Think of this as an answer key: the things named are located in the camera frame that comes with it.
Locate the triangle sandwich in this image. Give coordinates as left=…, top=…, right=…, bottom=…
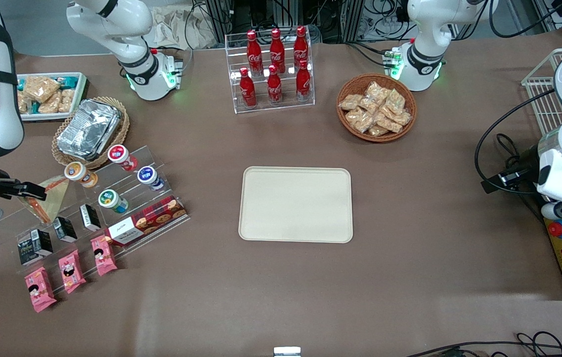
left=17, top=176, right=70, bottom=225

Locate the cream rectangular tray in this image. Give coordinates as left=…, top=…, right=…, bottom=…
left=238, top=166, right=354, bottom=244

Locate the black snack packet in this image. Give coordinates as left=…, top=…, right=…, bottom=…
left=53, top=217, right=78, bottom=243
left=79, top=204, right=102, bottom=232
left=17, top=237, right=39, bottom=266
left=31, top=229, right=54, bottom=257

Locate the orange lid gum bottle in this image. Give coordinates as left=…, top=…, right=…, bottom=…
left=64, top=162, right=99, bottom=188

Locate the green lid gum bottle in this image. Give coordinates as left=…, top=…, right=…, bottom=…
left=98, top=189, right=129, bottom=215

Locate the foil takeaway container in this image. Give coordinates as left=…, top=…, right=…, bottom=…
left=57, top=98, right=123, bottom=160

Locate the pink cartoon snack packet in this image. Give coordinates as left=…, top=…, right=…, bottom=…
left=58, top=249, right=87, bottom=294
left=24, top=267, right=57, bottom=313
left=91, top=235, right=118, bottom=277

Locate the red lid gum bottle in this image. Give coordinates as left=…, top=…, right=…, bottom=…
left=108, top=144, right=139, bottom=172

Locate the wicker basket with foil container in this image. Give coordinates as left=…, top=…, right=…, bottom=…
left=52, top=96, right=130, bottom=170

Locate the white snack bin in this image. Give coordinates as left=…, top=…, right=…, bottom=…
left=16, top=72, right=88, bottom=122

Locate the blue lid gum bottle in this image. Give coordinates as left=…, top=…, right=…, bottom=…
left=137, top=166, right=166, bottom=192

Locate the red plaid cookie box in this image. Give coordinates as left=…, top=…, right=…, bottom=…
left=105, top=195, right=188, bottom=247

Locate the clear acrylic tiered shelf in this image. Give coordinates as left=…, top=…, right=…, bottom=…
left=0, top=144, right=192, bottom=278

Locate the round brown wicker basket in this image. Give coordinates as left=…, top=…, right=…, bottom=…
left=337, top=73, right=417, bottom=143

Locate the crumpled beige cloth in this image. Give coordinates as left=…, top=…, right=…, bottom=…
left=150, top=6, right=218, bottom=50

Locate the red cola bottle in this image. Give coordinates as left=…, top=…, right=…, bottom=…
left=267, top=64, right=283, bottom=106
left=293, top=26, right=309, bottom=70
left=239, top=67, right=257, bottom=108
left=296, top=59, right=311, bottom=102
left=270, top=28, right=285, bottom=74
left=247, top=30, right=263, bottom=76

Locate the clear acrylic bottle rack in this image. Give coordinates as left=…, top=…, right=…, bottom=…
left=225, top=27, right=315, bottom=115

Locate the short coiled black cable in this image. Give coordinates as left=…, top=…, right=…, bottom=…
left=497, top=133, right=522, bottom=169

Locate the long black looped cable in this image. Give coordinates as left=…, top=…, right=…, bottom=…
left=474, top=88, right=557, bottom=195

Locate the white wire rack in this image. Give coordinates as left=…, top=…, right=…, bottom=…
left=521, top=48, right=562, bottom=135

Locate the thin black floor cable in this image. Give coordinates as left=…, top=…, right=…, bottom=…
left=405, top=331, right=562, bottom=357

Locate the black arm base cable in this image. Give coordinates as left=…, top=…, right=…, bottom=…
left=343, top=41, right=395, bottom=67

